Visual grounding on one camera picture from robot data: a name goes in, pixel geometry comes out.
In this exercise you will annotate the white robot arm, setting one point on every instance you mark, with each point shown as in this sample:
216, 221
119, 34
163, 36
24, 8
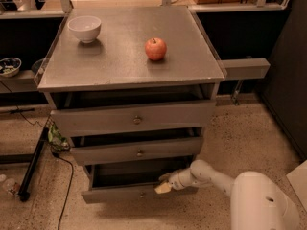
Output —
256, 203

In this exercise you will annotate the grey top drawer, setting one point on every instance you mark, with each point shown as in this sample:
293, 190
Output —
132, 118

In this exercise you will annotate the patterned small bowl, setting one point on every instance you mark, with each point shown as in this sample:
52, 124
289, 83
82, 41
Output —
10, 66

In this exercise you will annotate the grey drawer cabinet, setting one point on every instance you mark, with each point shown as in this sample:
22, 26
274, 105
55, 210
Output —
114, 70

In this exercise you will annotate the green snack bag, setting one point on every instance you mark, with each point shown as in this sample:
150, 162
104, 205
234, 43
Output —
56, 140

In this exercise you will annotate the grey side shelf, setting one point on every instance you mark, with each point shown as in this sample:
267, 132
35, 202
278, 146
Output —
245, 69

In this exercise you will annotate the grey middle drawer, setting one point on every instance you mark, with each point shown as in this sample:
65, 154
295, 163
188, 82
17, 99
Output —
104, 154

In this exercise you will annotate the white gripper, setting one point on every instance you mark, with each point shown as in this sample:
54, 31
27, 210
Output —
177, 179

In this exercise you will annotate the grey bottom drawer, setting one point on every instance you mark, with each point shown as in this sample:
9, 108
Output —
132, 179

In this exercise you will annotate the red apple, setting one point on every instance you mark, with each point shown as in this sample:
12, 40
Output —
155, 48

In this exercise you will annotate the white ceramic bowl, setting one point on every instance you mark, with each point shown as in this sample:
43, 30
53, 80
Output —
85, 28

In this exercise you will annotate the white panel on floor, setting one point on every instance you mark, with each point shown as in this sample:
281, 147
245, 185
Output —
298, 180

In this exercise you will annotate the grey drawer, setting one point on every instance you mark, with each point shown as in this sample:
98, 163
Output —
132, 118
132, 179
104, 154

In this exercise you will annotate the clear plastic bottle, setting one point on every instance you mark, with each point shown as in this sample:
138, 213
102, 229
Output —
9, 185

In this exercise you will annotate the black metal bar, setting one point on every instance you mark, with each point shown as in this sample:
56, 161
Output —
23, 193

